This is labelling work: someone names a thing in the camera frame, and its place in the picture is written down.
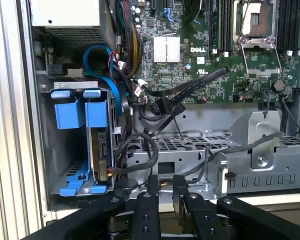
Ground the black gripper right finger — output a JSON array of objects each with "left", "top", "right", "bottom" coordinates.
[{"left": 172, "top": 174, "right": 300, "bottom": 240}]

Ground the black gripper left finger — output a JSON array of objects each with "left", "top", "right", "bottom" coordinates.
[{"left": 21, "top": 174, "right": 162, "bottom": 240}]

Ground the grey sleeved wire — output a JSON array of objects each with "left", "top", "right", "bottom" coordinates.
[
  {"left": 107, "top": 131, "right": 160, "bottom": 177},
  {"left": 187, "top": 131, "right": 284, "bottom": 185}
]

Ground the hard disk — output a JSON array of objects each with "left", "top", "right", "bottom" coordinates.
[{"left": 82, "top": 89, "right": 109, "bottom": 195}]

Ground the metal disk bay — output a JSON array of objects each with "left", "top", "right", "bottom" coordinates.
[{"left": 38, "top": 81, "right": 116, "bottom": 198}]

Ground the empty blue disk carrier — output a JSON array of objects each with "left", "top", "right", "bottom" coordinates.
[{"left": 50, "top": 89, "right": 91, "bottom": 198}]

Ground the black RAM slot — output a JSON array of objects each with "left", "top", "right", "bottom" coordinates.
[
  {"left": 221, "top": 0, "right": 228, "bottom": 58},
  {"left": 289, "top": 0, "right": 300, "bottom": 56},
  {"left": 226, "top": 0, "right": 234, "bottom": 52},
  {"left": 277, "top": 0, "right": 290, "bottom": 56}
]

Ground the perforated metal drive cage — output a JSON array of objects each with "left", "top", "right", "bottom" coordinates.
[{"left": 126, "top": 109, "right": 300, "bottom": 197}]

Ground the green motherboard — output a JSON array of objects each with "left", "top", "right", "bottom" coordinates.
[{"left": 114, "top": 0, "right": 300, "bottom": 105}]

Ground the black open PC case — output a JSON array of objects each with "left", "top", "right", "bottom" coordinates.
[{"left": 16, "top": 0, "right": 300, "bottom": 222}]

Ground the round coin cell battery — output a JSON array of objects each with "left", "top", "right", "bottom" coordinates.
[{"left": 271, "top": 79, "right": 287, "bottom": 93}]

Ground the metal socket cover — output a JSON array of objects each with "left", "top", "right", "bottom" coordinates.
[{"left": 239, "top": 36, "right": 283, "bottom": 76}]

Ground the silver finned heatsink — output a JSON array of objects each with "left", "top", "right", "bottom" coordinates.
[{"left": 153, "top": 35, "right": 181, "bottom": 64}]

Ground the socket locking lever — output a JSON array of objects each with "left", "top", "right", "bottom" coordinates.
[{"left": 236, "top": 0, "right": 252, "bottom": 47}]

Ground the CPU socket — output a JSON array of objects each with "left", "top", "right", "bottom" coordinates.
[{"left": 233, "top": 0, "right": 278, "bottom": 39}]

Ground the silver power supply unit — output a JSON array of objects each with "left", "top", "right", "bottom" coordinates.
[{"left": 30, "top": 0, "right": 101, "bottom": 28}]

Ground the thin black wire with connector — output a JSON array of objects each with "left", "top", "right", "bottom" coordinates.
[{"left": 143, "top": 102, "right": 186, "bottom": 138}]

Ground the blue flat wire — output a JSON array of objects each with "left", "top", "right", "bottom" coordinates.
[{"left": 82, "top": 44, "right": 123, "bottom": 116}]

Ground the black flat wire with connector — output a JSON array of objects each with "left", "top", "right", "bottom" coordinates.
[{"left": 144, "top": 66, "right": 230, "bottom": 117}]

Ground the yellow and black wire bundle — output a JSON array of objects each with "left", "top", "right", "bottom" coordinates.
[{"left": 123, "top": 0, "right": 143, "bottom": 77}]

